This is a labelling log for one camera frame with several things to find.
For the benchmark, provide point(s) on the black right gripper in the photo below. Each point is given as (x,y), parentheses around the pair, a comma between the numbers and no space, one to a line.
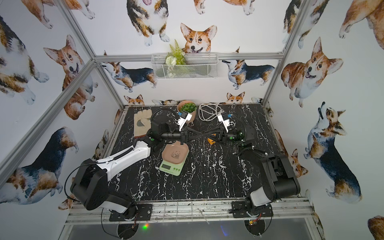
(222,137)

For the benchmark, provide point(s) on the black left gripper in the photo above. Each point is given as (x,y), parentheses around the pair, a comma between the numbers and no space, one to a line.
(183,135)

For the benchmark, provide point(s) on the orange power strip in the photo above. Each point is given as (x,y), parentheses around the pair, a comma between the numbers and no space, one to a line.
(211,142)

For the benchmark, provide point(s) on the pink bowl with panda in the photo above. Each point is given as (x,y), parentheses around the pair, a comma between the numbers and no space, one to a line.
(175,153)

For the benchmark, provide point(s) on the green electronic scale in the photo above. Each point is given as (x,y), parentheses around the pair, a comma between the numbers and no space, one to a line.
(171,168)

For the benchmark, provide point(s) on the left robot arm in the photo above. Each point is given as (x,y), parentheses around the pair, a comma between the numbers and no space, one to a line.
(90,185)

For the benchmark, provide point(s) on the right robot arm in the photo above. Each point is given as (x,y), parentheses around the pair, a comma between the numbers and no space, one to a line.
(277,177)

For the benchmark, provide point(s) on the green artificial plant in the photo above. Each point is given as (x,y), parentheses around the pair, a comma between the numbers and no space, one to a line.
(189,108)

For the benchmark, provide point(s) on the pink plant pot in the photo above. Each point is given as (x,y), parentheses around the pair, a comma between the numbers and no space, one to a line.
(193,114)

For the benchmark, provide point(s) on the fern and white flower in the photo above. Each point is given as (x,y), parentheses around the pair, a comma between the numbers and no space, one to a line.
(176,62)

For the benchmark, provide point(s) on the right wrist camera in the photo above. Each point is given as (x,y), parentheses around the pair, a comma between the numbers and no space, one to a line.
(224,118)

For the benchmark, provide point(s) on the white wire wall basket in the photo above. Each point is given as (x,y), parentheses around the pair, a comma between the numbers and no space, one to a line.
(189,66)

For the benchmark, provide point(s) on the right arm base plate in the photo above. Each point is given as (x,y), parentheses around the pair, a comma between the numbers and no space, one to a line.
(245,209)

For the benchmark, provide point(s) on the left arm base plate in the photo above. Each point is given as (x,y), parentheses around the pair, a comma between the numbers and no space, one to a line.
(140,212)

